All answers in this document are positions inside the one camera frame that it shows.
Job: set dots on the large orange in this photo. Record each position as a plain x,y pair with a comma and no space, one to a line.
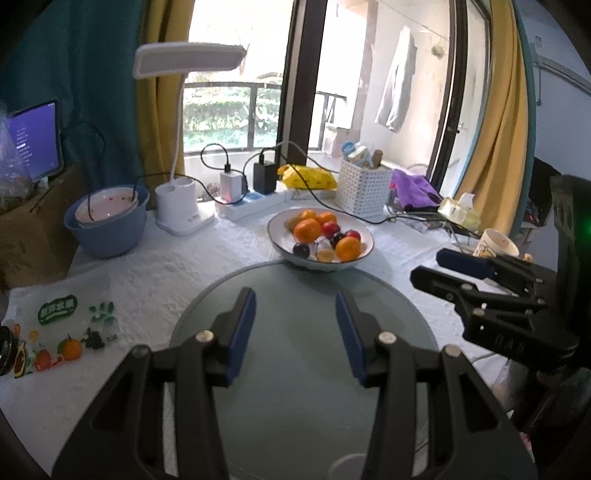
307,230
348,248

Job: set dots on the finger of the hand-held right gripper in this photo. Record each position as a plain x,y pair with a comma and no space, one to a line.
438,279
461,263

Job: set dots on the black folding rack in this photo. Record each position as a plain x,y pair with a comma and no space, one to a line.
330,96

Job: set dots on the tablet with purple screen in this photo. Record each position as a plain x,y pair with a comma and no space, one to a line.
34,138

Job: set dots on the white charger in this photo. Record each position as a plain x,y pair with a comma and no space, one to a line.
231,187

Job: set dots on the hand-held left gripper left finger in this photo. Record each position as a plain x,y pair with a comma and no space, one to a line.
242,332

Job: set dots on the white power strip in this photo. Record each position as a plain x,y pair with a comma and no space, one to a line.
258,203

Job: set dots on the paper cup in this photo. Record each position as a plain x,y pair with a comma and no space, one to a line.
494,244

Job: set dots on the fruit printed plastic bag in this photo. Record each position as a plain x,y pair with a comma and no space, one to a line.
57,309

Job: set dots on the dark window post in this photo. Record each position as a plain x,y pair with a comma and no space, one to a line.
300,69

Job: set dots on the brown bottle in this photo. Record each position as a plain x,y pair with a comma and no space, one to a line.
377,158

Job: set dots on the yellow curtain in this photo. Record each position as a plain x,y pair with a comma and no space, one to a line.
503,138
157,115

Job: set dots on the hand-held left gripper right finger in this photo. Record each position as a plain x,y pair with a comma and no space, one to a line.
353,337

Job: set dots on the dark grape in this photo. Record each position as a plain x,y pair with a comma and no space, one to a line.
336,240

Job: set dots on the blue plastic basin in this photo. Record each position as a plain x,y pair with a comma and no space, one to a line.
106,235

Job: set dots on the teal curtain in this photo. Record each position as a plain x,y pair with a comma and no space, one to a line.
92,69

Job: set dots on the white plate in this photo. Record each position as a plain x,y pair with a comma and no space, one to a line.
278,230

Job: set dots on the balcony railing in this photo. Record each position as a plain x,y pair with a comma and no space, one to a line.
251,115

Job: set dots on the clear plastic bag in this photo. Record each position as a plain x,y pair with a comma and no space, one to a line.
14,184
457,212

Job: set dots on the patterned tissue pack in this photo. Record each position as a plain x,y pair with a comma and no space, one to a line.
362,157

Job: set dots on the black round object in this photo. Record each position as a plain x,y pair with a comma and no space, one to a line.
5,350

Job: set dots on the dark purple plum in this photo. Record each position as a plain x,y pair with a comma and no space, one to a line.
301,250

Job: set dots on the brown cardboard box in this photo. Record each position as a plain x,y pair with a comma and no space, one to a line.
37,240

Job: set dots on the grey hanging jacket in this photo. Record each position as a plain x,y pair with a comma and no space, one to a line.
397,87

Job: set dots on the black charger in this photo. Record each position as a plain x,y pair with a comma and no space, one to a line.
264,177

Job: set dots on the white desk lamp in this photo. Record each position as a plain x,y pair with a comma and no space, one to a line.
184,212

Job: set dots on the grey round tray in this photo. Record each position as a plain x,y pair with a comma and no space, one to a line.
295,323

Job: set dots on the purple cloth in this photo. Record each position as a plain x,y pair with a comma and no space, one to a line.
415,189

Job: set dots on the white perforated basket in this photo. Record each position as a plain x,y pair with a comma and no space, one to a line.
362,189

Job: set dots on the yellow plastic bag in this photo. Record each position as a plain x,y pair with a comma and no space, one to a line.
309,177

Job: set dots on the blue lidded container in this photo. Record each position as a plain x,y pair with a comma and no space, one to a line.
351,150

